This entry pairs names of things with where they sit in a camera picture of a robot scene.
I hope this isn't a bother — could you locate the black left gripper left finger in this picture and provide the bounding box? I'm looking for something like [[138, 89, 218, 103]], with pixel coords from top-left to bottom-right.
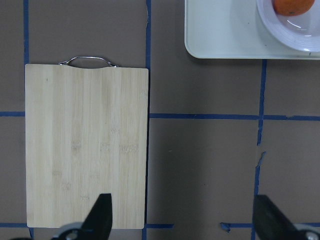
[[52, 193, 112, 240]]

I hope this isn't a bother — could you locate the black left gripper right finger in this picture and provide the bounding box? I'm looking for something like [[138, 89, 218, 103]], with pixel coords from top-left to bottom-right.
[[252, 194, 320, 240]]

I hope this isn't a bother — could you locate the white round plate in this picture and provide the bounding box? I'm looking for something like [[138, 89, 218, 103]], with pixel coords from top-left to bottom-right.
[[256, 0, 320, 53]]

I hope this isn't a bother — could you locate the orange fruit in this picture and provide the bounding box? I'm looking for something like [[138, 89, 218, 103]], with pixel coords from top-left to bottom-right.
[[273, 0, 315, 17]]

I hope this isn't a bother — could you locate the cream bear tray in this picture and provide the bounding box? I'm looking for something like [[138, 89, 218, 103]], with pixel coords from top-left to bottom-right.
[[184, 0, 320, 60]]

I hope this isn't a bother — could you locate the bamboo cutting board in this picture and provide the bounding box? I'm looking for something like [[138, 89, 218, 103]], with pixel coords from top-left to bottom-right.
[[25, 63, 149, 229]]

